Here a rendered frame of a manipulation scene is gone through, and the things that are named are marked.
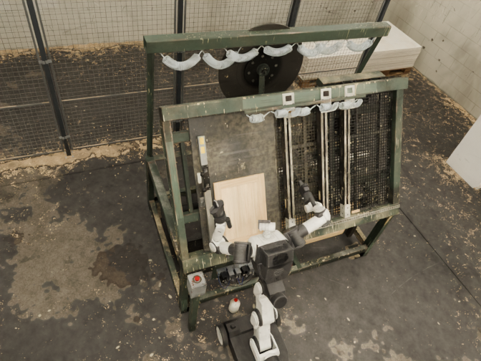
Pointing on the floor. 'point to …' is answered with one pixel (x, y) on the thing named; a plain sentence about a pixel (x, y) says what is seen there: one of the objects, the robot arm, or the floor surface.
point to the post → (193, 313)
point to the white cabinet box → (469, 156)
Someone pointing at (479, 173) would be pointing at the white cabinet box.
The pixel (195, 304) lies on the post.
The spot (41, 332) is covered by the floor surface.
